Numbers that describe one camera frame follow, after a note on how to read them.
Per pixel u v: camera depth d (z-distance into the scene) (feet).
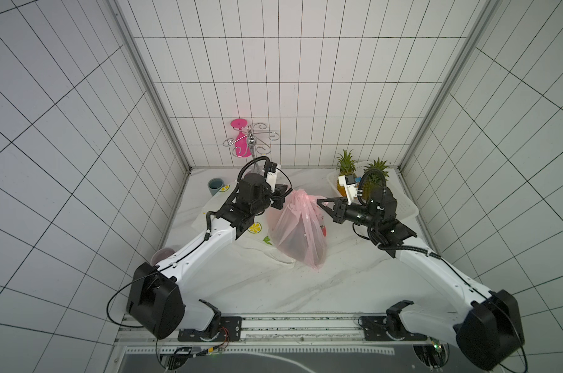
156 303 1.30
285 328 2.44
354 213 2.13
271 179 2.24
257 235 3.09
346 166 3.29
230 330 2.38
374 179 3.03
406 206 3.12
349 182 2.14
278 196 2.20
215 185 3.48
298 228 2.64
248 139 3.01
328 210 2.29
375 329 2.38
